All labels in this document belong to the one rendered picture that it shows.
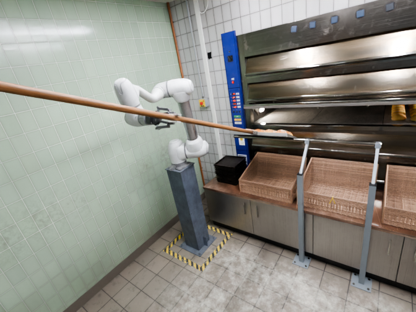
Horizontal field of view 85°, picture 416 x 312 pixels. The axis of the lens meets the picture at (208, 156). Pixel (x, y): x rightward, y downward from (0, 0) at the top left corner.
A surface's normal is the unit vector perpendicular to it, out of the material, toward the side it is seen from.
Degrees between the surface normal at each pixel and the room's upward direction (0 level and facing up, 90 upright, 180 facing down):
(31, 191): 90
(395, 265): 90
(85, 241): 90
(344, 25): 90
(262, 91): 70
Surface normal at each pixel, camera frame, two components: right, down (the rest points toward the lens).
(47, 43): 0.79, 0.10
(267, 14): -0.58, 0.40
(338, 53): -0.61, 0.06
